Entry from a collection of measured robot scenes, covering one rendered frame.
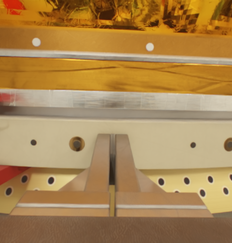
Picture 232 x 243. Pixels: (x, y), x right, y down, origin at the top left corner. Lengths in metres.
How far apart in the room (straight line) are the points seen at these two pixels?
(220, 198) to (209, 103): 0.11
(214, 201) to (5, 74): 0.31
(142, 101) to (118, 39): 0.10
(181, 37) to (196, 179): 0.19
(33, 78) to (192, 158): 0.22
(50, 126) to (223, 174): 0.22
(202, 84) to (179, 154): 0.14
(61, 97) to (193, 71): 0.19
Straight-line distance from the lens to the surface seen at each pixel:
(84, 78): 0.25
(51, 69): 0.26
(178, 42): 0.28
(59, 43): 0.26
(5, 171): 0.20
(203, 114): 0.24
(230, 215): 0.27
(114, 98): 0.19
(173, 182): 0.22
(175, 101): 0.21
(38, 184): 0.22
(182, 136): 0.18
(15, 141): 0.19
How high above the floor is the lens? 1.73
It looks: 7 degrees down
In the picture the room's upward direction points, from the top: 1 degrees clockwise
